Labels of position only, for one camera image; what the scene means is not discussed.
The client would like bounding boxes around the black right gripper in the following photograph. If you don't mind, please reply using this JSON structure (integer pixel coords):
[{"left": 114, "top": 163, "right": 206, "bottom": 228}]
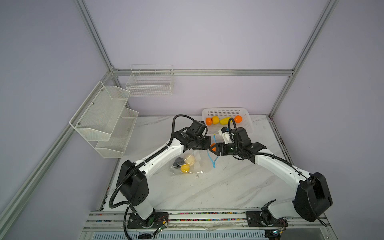
[{"left": 208, "top": 141, "right": 241, "bottom": 157}]

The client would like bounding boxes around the cream white pear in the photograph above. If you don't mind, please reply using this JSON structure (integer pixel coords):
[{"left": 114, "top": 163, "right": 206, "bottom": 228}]
[{"left": 184, "top": 155, "right": 196, "bottom": 166}]

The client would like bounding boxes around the black avocado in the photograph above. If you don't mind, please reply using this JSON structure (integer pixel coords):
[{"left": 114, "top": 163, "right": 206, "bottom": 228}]
[{"left": 173, "top": 157, "right": 185, "bottom": 169}]

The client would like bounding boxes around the clear zip top bag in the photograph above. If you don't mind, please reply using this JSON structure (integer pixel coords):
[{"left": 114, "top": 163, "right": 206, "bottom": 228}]
[{"left": 169, "top": 133, "right": 218, "bottom": 176}]

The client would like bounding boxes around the yellow pear-shaped lemon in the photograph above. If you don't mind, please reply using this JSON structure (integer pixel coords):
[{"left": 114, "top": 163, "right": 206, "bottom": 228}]
[{"left": 181, "top": 164, "right": 191, "bottom": 173}]

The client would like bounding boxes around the large orange fruit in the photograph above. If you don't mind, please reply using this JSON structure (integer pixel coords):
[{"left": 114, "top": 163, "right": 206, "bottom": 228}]
[{"left": 205, "top": 118, "right": 213, "bottom": 126}]

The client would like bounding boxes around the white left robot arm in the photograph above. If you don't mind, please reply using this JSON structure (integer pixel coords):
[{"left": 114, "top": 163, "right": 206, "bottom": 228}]
[{"left": 109, "top": 131, "right": 212, "bottom": 221}]

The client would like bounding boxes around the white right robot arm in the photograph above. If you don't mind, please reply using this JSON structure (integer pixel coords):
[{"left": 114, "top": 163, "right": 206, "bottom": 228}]
[{"left": 209, "top": 142, "right": 333, "bottom": 226}]

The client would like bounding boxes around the white perforated plastic basket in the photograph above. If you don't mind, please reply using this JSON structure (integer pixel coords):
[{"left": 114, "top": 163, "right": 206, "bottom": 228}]
[{"left": 202, "top": 108, "right": 254, "bottom": 138}]

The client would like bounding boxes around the yellow banana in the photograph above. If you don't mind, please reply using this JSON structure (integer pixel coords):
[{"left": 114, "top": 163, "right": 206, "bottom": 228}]
[{"left": 220, "top": 117, "right": 231, "bottom": 126}]

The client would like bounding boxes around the white mesh two-tier shelf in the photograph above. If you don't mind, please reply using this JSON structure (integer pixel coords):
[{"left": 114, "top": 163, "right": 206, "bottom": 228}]
[{"left": 69, "top": 82, "right": 139, "bottom": 159}]

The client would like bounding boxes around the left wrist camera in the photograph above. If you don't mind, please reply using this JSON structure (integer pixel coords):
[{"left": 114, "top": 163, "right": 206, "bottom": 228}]
[{"left": 186, "top": 121, "right": 208, "bottom": 139}]

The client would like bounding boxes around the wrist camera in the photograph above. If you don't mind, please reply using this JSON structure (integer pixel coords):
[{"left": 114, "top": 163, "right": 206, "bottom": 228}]
[
  {"left": 219, "top": 127, "right": 252, "bottom": 145},
  {"left": 186, "top": 121, "right": 208, "bottom": 139}
]

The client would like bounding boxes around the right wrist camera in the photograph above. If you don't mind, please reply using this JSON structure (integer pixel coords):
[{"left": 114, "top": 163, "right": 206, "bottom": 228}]
[{"left": 219, "top": 127, "right": 252, "bottom": 145}]

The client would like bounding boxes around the white wire wall basket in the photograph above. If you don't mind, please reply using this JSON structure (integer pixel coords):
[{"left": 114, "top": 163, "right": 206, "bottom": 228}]
[{"left": 126, "top": 65, "right": 174, "bottom": 97}]

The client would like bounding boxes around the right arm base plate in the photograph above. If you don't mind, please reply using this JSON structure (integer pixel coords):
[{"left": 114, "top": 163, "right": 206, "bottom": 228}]
[{"left": 246, "top": 211, "right": 288, "bottom": 227}]

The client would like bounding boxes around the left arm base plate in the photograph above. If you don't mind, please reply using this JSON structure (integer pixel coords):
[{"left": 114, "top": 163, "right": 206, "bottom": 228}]
[{"left": 127, "top": 212, "right": 169, "bottom": 229}]

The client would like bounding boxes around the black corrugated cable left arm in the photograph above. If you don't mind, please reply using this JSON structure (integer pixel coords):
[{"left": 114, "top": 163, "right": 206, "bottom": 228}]
[{"left": 108, "top": 114, "right": 196, "bottom": 240}]

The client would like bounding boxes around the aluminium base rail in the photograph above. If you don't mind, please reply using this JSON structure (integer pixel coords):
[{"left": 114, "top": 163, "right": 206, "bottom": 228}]
[{"left": 81, "top": 210, "right": 331, "bottom": 232}]

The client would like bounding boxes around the aluminium frame post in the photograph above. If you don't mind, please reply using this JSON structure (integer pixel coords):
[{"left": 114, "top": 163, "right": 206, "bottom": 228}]
[{"left": 269, "top": 0, "right": 339, "bottom": 119}]

